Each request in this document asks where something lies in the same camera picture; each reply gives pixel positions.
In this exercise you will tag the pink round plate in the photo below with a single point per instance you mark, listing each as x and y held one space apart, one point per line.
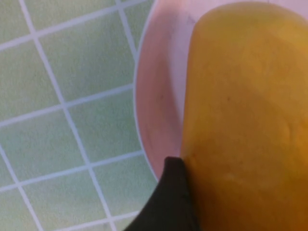
156 96

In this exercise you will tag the yellow-orange mango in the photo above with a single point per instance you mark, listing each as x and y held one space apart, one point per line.
240 120

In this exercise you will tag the green checked tablecloth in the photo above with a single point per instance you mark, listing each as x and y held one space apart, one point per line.
72 96

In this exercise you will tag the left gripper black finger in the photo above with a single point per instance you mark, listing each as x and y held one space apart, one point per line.
170 202

